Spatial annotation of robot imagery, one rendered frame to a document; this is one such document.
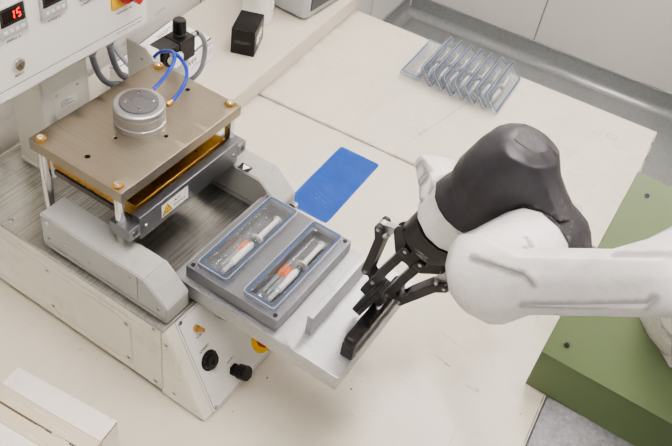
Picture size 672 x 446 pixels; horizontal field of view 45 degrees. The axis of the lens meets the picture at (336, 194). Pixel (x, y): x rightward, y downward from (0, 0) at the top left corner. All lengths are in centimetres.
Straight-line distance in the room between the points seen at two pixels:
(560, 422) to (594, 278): 72
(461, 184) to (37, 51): 65
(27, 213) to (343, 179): 67
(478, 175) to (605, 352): 59
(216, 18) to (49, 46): 91
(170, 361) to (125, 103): 39
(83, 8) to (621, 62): 272
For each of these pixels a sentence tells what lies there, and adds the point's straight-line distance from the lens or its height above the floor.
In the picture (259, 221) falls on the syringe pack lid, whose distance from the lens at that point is 126.
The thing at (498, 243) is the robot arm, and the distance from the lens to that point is 82.
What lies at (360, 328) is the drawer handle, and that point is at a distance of 114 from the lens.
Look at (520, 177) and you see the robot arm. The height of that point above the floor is 137.
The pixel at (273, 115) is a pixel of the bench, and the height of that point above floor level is 75.
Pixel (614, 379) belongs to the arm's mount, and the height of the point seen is 86.
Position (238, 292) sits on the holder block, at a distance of 118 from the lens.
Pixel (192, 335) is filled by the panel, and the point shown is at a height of 89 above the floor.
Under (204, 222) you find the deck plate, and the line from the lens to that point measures 136.
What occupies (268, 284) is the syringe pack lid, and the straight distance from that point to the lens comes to 118.
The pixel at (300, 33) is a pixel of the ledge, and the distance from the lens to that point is 209.
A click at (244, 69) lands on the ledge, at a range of 193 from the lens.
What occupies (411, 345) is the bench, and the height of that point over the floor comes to 75.
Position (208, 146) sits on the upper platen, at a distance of 130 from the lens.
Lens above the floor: 191
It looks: 43 degrees down
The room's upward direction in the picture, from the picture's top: 10 degrees clockwise
